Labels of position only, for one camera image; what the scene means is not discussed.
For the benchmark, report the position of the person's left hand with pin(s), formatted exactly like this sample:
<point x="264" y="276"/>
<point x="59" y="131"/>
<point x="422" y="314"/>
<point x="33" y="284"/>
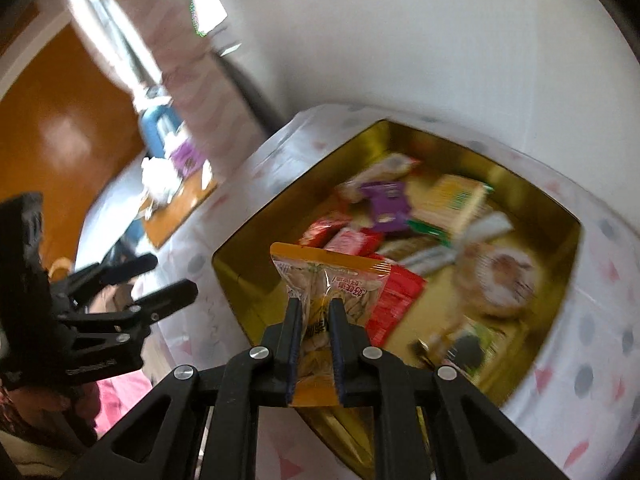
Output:
<point x="35" y="404"/>

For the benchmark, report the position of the yellow black seaweed packet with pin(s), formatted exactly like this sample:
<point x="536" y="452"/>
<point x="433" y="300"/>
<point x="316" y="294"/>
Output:
<point x="474" y="347"/>

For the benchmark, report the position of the small red candy packet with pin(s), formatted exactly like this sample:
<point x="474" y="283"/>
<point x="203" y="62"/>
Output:
<point x="321" y="231"/>

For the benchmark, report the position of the green cracker packet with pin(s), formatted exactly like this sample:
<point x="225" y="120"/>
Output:
<point x="445" y="209"/>

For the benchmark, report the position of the gold metal tin box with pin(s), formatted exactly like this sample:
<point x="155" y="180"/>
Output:
<point x="258" y="297"/>

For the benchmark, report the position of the wooden side table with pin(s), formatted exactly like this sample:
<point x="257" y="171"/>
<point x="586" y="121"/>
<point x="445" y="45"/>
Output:
<point x="160" y="223"/>

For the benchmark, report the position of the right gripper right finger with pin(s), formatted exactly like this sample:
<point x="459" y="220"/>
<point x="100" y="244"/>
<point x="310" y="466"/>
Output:
<point x="428" y="424"/>

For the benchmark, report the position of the patterned white tablecloth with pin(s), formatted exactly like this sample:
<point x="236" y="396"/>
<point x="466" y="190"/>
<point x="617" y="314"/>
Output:
<point x="579" y="400"/>

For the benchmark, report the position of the large red snack packet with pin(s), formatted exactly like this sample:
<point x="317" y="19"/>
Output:
<point x="401" y="290"/>

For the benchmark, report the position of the long white stick packet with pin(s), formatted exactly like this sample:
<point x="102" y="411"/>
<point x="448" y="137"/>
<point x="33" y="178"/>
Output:
<point x="429" y="260"/>

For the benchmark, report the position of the round pastry packet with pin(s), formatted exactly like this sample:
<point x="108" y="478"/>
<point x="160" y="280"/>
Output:
<point x="495" y="281"/>

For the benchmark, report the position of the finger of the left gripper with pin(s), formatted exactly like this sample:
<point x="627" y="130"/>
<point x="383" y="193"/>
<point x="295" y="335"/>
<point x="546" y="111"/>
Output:
<point x="112" y="272"/>
<point x="76" y="325"/>

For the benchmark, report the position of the red white wafer packet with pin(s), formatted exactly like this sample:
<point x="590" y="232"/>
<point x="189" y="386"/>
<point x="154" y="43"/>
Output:
<point x="355" y="242"/>

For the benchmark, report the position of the purple card box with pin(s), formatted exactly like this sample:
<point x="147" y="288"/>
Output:
<point x="186" y="159"/>

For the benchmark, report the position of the clear cereal bar packet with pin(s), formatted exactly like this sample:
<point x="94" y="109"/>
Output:
<point x="390" y="168"/>

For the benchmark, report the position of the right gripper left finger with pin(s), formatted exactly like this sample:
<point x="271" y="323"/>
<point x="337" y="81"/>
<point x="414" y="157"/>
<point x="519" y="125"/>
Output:
<point x="201" y="423"/>

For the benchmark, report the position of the purple snack packet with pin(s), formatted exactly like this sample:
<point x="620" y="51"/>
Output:
<point x="389" y="205"/>

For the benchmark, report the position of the orange nut snack packet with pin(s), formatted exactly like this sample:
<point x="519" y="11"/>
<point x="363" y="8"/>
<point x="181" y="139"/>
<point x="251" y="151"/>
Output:
<point x="315" y="277"/>

